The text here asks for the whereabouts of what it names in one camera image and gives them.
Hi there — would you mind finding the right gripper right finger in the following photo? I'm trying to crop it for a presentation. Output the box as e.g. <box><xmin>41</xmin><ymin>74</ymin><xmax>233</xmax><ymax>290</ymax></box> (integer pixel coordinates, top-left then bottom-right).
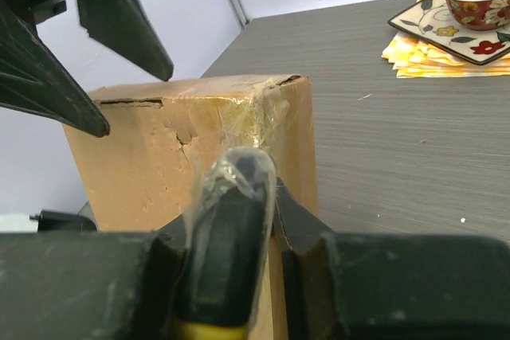
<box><xmin>274</xmin><ymin>182</ymin><xmax>509</xmax><ymax>339</ymax></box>

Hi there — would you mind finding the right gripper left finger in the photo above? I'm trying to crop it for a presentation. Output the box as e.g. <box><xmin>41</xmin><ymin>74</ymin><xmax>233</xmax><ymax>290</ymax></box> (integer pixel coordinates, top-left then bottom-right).
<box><xmin>1</xmin><ymin>218</ymin><xmax>185</xmax><ymax>340</ymax></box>

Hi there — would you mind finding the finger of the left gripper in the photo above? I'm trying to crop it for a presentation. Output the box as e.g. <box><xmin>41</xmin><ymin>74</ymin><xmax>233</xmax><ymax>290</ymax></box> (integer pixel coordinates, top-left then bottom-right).
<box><xmin>76</xmin><ymin>0</ymin><xmax>174</xmax><ymax>80</ymax></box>
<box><xmin>1</xmin><ymin>2</ymin><xmax>110</xmax><ymax>138</ymax></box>

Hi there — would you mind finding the yellow utility knife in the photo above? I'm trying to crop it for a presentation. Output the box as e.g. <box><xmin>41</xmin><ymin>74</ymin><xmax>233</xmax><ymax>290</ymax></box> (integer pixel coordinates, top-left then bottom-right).
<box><xmin>171</xmin><ymin>147</ymin><xmax>277</xmax><ymax>339</ymax></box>

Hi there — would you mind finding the brown cardboard express box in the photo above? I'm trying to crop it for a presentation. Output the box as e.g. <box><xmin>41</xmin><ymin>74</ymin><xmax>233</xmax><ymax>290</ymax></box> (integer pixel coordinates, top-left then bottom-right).
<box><xmin>65</xmin><ymin>74</ymin><xmax>318</xmax><ymax>339</ymax></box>

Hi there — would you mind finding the orange checkered folded cloth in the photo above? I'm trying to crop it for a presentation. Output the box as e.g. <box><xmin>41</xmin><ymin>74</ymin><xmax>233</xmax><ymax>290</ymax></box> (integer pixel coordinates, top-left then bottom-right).
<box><xmin>382</xmin><ymin>0</ymin><xmax>509</xmax><ymax>78</ymax></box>

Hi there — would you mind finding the square floral ceramic plate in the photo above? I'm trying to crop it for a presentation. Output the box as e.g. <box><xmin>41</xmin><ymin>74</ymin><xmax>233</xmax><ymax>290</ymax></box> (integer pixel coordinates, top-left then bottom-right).
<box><xmin>388</xmin><ymin>0</ymin><xmax>509</xmax><ymax>66</ymax></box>

